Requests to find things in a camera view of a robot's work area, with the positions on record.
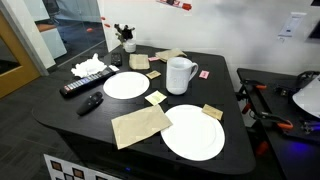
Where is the white ceramic mug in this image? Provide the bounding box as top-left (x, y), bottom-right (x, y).
top-left (166, 57), bottom-right (199, 95)

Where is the pink packet near napkin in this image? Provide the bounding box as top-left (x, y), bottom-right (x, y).
top-left (148, 57), bottom-right (160, 62)

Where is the pink sweetener packet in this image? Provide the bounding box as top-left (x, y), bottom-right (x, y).
top-left (199, 70), bottom-right (210, 79)

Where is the large brown paper napkin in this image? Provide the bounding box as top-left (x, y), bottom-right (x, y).
top-left (111, 105), bottom-right (172, 149)

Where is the small brown sugar packet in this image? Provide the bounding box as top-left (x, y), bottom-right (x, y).
top-left (146, 70), bottom-right (161, 79)

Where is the long black tv remote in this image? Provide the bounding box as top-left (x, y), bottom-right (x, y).
top-left (59, 67), bottom-right (116, 98)

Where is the black side table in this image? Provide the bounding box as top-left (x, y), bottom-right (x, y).
top-left (237, 68), bottom-right (320, 180)

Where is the red dry erase marker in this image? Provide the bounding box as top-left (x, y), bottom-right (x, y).
top-left (182, 3), bottom-right (192, 11)

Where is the white plate near mug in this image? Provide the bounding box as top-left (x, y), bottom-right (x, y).
top-left (103, 72), bottom-right (150, 100)

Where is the white vase with dried flowers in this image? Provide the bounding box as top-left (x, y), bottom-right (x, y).
top-left (114, 24), bottom-right (136, 53)

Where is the brown napkin near vase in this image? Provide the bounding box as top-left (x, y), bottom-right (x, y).
top-left (129, 54), bottom-right (150, 70)

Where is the yellow sugar packet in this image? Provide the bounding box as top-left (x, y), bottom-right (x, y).
top-left (145, 90), bottom-right (166, 105)

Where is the white plate front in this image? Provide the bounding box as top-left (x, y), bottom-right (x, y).
top-left (161, 105), bottom-right (225, 161)

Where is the crumpled white tissue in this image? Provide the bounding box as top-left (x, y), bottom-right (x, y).
top-left (71, 53), bottom-right (107, 78)

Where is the small black curved remote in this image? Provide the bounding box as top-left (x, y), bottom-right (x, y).
top-left (77, 92), bottom-right (103, 116)

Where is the brown packet beside plate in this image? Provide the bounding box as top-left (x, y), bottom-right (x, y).
top-left (202, 104), bottom-right (223, 120)

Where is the white wall panel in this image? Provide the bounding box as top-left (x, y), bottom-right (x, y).
top-left (279, 12), bottom-right (306, 37)

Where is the checkerboard calibration board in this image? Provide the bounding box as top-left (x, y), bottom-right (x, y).
top-left (44, 154), bottom-right (121, 180)

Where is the orange handled clamp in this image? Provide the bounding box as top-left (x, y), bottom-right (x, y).
top-left (257, 112), bottom-right (293, 130)
top-left (242, 79), bottom-right (267, 89)

